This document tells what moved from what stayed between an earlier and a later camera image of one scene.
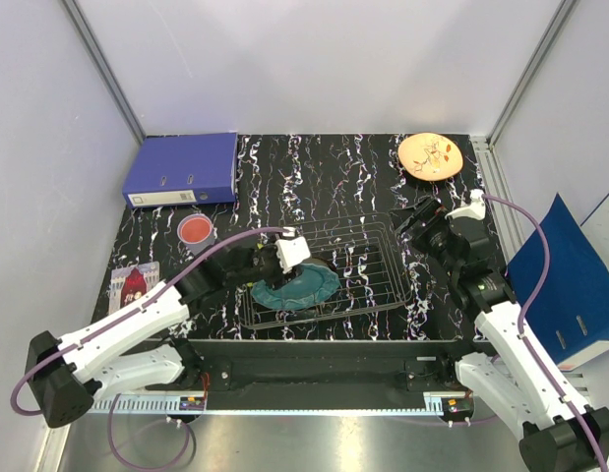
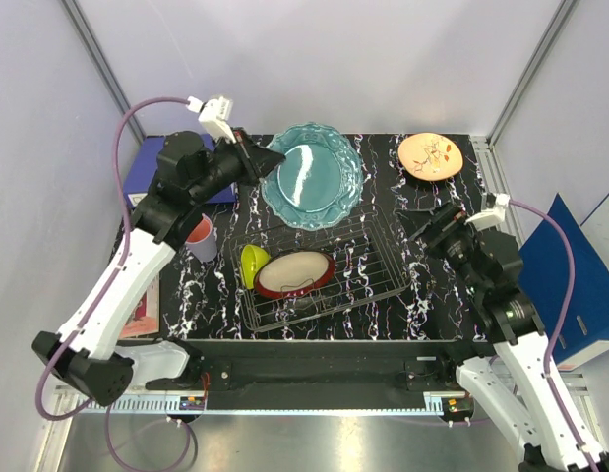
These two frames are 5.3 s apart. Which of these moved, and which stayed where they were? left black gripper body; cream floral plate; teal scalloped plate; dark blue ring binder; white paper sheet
Moved: left black gripper body; teal scalloped plate
Stayed: dark blue ring binder; white paper sheet; cream floral plate
